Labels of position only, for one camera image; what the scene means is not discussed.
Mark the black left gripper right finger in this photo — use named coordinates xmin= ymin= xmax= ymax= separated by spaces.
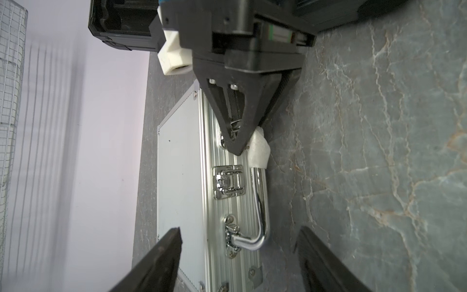
xmin=294 ymin=226 xmax=370 ymax=292

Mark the dark grey poker case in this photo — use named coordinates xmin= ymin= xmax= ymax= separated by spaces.
xmin=88 ymin=1 xmax=407 ymax=52

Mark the silver aluminium poker case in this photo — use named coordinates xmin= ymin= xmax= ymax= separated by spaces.
xmin=157 ymin=82 xmax=271 ymax=292

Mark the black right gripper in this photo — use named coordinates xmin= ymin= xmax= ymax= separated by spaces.
xmin=169 ymin=1 xmax=317 ymax=156

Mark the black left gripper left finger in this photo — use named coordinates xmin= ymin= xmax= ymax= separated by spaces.
xmin=111 ymin=228 xmax=182 ymax=292

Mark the white wire wall shelf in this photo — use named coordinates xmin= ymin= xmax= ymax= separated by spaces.
xmin=1 ymin=0 xmax=28 ymax=268

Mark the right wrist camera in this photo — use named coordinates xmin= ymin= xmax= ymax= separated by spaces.
xmin=158 ymin=1 xmax=193 ymax=75

